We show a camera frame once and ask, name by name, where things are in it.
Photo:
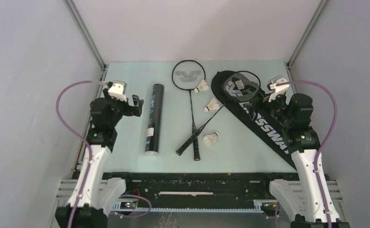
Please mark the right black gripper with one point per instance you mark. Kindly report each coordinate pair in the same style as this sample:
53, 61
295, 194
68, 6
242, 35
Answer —
263, 102

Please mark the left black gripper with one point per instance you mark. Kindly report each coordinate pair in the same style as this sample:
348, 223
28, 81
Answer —
131, 110

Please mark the black shuttlecock tube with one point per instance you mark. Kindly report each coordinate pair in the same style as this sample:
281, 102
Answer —
154, 121

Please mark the white shuttlecock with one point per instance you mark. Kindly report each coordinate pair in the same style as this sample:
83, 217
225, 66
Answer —
210, 139
213, 105
203, 86

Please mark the white shuttlecock top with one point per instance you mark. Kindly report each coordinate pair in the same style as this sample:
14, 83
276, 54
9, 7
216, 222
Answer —
203, 86

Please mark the white shuttlecock bottom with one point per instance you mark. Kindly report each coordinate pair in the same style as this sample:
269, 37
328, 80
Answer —
210, 139

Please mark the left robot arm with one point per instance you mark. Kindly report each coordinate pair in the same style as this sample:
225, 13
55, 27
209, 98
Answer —
88, 206

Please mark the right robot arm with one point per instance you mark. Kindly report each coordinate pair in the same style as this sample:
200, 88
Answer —
316, 209

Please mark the black racket bag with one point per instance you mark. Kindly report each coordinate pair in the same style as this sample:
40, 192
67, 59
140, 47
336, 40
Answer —
266, 129

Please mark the black racket on table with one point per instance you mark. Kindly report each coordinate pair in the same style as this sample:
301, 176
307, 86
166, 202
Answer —
186, 76

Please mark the right controller board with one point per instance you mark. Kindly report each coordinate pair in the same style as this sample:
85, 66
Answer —
269, 206

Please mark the controller board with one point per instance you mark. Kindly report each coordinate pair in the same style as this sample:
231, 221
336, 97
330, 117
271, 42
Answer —
269, 206
130, 205

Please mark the left controller board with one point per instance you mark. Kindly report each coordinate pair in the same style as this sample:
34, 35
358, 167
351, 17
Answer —
130, 205

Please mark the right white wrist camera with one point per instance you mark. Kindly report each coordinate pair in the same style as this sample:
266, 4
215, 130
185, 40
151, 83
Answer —
276, 87

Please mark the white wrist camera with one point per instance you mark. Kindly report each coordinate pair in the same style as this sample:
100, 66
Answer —
276, 87
117, 90

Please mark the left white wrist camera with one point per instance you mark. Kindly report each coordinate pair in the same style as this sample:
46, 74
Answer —
117, 90

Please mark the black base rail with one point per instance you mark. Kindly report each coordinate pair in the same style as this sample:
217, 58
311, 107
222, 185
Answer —
201, 190

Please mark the right aluminium frame post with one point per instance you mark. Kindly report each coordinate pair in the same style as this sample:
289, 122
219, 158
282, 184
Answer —
308, 31

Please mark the aluminium frame post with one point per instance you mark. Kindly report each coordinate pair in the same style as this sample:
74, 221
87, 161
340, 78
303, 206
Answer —
308, 31
77, 18

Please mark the left aluminium frame post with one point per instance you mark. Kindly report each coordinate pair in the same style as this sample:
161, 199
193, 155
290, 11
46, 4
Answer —
77, 18

